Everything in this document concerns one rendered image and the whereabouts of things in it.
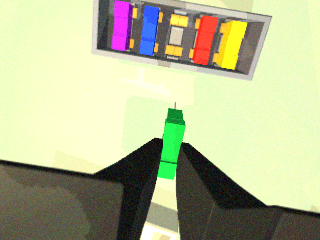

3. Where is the grey fuse block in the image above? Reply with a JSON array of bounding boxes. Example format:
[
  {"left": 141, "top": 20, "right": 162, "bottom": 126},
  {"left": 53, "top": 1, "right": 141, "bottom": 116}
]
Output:
[{"left": 91, "top": 0, "right": 272, "bottom": 81}]

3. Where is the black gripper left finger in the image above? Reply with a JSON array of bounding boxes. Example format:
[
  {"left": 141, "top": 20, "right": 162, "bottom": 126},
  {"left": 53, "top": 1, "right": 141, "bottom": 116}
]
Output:
[{"left": 0, "top": 137, "right": 163, "bottom": 240}]

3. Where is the beige open tray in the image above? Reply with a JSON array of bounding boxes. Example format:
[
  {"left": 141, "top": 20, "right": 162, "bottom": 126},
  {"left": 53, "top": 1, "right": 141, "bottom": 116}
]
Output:
[{"left": 141, "top": 201, "right": 179, "bottom": 240}]

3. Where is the red fuse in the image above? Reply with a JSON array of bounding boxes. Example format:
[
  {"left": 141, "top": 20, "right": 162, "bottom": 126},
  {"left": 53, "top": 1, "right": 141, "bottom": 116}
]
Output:
[{"left": 192, "top": 15, "right": 217, "bottom": 65}]

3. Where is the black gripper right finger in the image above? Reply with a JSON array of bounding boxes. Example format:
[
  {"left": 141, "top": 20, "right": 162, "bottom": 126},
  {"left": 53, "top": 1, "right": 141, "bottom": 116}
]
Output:
[{"left": 175, "top": 142, "right": 320, "bottom": 240}]

